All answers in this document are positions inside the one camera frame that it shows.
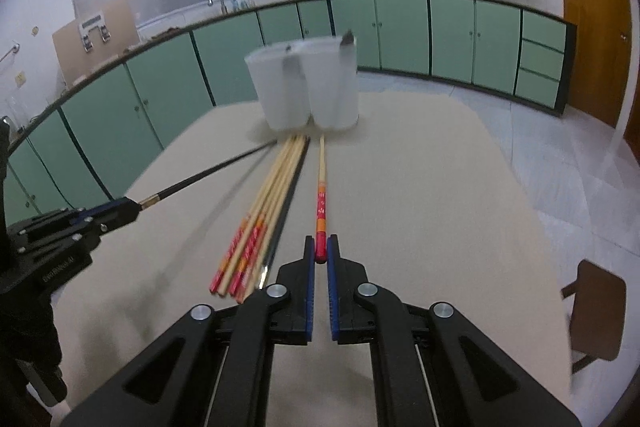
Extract white device on cardboard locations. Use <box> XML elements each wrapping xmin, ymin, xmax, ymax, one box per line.
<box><xmin>79</xmin><ymin>9</ymin><xmax>112</xmax><ymax>52</ymax></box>

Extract black chopstick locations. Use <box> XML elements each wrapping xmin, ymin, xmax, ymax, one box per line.
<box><xmin>137</xmin><ymin>140</ymin><xmax>278</xmax><ymax>210</ymax></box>
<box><xmin>256</xmin><ymin>136</ymin><xmax>312</xmax><ymax>293</ymax></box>

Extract row of green base cabinets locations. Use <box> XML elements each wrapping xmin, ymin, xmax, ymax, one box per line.
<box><xmin>0</xmin><ymin>0</ymin><xmax>578</xmax><ymax>228</ymax></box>

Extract white translucent utensil holder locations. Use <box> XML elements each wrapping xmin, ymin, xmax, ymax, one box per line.
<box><xmin>244</xmin><ymin>34</ymin><xmax>360</xmax><ymax>132</ymax></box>

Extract wooden door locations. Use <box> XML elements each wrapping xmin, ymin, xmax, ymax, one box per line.
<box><xmin>547</xmin><ymin>0</ymin><xmax>636</xmax><ymax>128</ymax></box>

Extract brown stool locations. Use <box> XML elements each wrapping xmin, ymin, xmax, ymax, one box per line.
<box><xmin>560</xmin><ymin>259</ymin><xmax>628</xmax><ymax>375</ymax></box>

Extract red-ended wooden chopstick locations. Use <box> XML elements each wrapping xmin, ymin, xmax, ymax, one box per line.
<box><xmin>229</xmin><ymin>137</ymin><xmax>302</xmax><ymax>300</ymax></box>
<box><xmin>314</xmin><ymin>135</ymin><xmax>328</xmax><ymax>265</ymax></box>
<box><xmin>210</xmin><ymin>138</ymin><xmax>293</xmax><ymax>294</ymax></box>
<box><xmin>219</xmin><ymin>137</ymin><xmax>298</xmax><ymax>298</ymax></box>
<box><xmin>237</xmin><ymin>137</ymin><xmax>306</xmax><ymax>304</ymax></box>

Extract wooden cutting board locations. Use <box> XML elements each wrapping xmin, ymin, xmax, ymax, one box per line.
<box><xmin>52</xmin><ymin>0</ymin><xmax>141</xmax><ymax>80</ymax></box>

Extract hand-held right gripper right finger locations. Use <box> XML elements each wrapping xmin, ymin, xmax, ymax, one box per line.
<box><xmin>327</xmin><ymin>234</ymin><xmax>583</xmax><ymax>427</ymax></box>

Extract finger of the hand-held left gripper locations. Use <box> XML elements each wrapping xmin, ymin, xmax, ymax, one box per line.
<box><xmin>9</xmin><ymin>231</ymin><xmax>108</xmax><ymax>258</ymax></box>
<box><xmin>7</xmin><ymin>197</ymin><xmax>142</xmax><ymax>238</ymax></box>

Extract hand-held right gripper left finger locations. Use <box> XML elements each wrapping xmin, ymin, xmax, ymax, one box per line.
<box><xmin>60</xmin><ymin>236</ymin><xmax>317</xmax><ymax>427</ymax></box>

